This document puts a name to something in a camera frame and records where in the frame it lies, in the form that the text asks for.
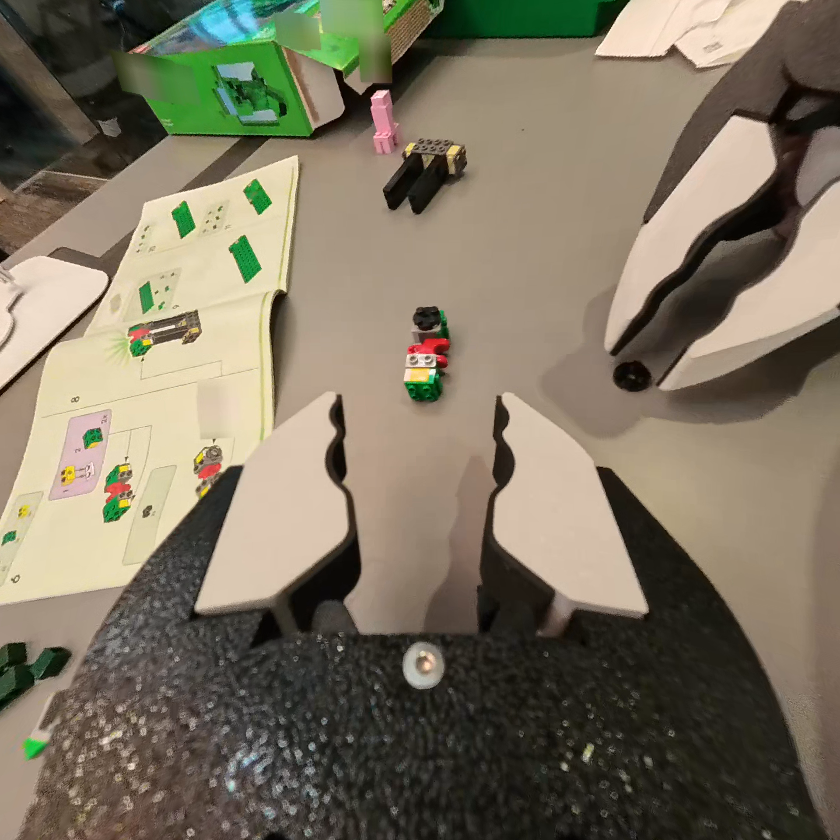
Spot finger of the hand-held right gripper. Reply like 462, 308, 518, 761
604, 115, 799, 358
656, 128, 840, 393

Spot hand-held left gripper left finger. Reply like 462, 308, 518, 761
195, 392, 362, 635

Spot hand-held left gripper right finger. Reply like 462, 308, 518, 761
481, 392, 651, 639

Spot green red toy brick assembly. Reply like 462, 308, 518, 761
402, 304, 454, 403

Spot white paper sheets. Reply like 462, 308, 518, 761
595, 0, 791, 69

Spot open instruction booklet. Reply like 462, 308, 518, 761
0, 155, 301, 606

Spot green plastic bin stack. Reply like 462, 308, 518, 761
427, 0, 632, 40

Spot black grey toy brick assembly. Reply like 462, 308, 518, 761
382, 137, 469, 216

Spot dark green toy bricks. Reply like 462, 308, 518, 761
0, 642, 73, 711

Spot white flat pad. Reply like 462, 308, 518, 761
0, 255, 110, 389

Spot pink toy brick figure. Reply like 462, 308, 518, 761
370, 90, 402, 156

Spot green white plastic scrap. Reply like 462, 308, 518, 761
21, 694, 61, 762

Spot green toy brick box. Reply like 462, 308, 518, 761
112, 0, 448, 139

